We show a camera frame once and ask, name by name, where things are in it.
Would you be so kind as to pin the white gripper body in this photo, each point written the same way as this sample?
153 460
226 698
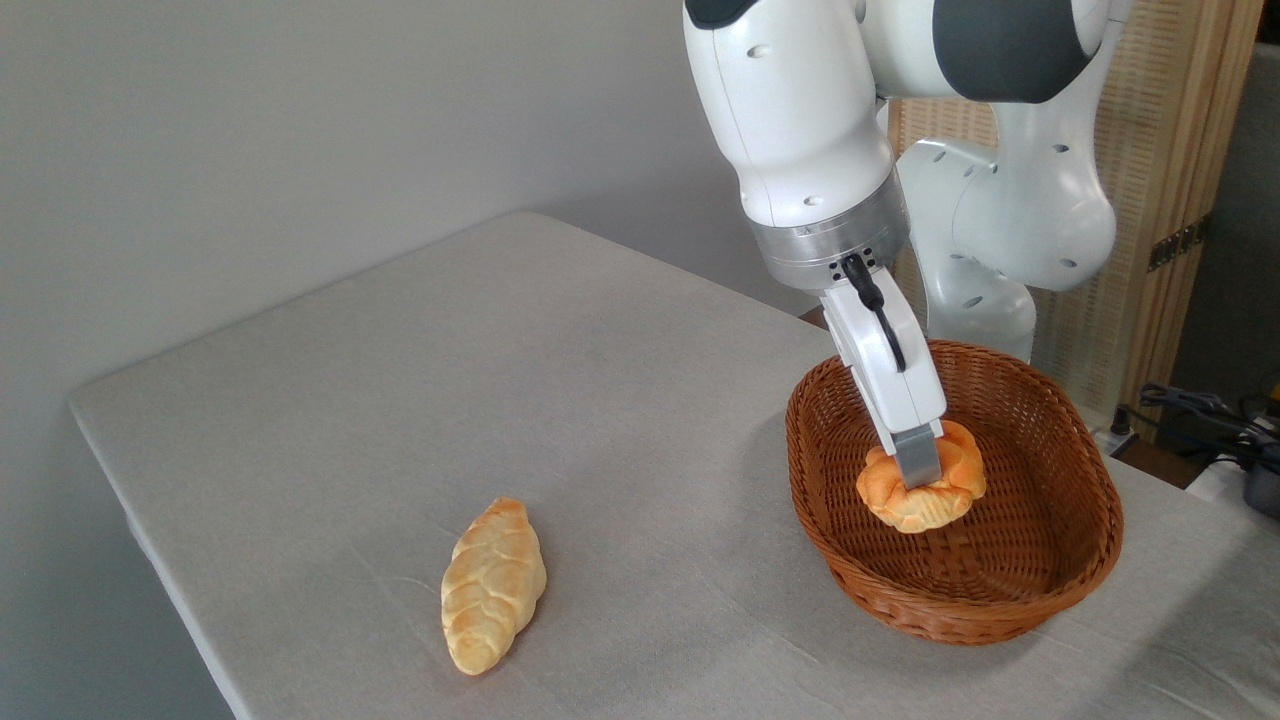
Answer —
900 390

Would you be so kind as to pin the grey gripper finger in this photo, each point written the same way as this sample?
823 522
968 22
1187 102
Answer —
918 458

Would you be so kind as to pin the round orange bread bun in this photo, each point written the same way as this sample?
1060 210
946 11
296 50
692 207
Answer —
930 507

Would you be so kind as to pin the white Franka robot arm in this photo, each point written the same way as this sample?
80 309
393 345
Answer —
800 120

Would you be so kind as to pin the brown wicker basket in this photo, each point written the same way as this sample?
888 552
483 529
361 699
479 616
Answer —
1010 570

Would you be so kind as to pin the long braided bread loaf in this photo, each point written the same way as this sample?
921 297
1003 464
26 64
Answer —
493 590

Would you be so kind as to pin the dark brown wooden furniture piece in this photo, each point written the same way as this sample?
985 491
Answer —
815 317

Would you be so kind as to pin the brass screen hinge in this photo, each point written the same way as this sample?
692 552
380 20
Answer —
1180 243

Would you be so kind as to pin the dark grey device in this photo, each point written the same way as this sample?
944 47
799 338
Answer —
1263 492

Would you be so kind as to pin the grey tablecloth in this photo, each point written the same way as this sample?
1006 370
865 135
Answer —
300 450

